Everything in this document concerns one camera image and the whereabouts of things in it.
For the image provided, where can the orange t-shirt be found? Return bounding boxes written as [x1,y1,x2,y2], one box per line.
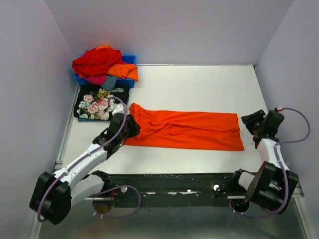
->
[126,103,244,151]
[95,44,139,82]

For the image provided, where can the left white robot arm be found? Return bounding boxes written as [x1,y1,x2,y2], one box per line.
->
[29,113,141,225]

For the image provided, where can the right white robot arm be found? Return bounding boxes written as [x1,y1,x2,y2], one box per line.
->
[229,110,299,216]

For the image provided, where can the black floral folded t-shirt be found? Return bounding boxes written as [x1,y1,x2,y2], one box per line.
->
[73,84,131,121]

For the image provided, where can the grey-teal t-shirt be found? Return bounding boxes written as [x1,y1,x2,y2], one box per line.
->
[100,75,118,91]

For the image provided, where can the pink t-shirt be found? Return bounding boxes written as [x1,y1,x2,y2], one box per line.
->
[84,75,107,85]

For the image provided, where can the red t-shirt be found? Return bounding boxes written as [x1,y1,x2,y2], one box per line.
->
[72,48,123,76]

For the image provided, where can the blue plastic bin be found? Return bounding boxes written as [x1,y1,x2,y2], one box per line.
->
[74,54,137,88]

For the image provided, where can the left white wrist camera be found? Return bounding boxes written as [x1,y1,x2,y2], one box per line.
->
[112,104,125,116]

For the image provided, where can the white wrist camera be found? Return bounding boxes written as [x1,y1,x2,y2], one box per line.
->
[274,107,284,114]
[112,104,125,116]

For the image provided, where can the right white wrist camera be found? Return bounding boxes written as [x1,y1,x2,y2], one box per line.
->
[274,107,284,114]

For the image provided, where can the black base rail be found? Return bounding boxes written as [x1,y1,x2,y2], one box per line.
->
[92,170,250,212]

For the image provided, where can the aluminium extrusion frame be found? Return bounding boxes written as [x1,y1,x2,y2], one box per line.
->
[29,85,90,225]

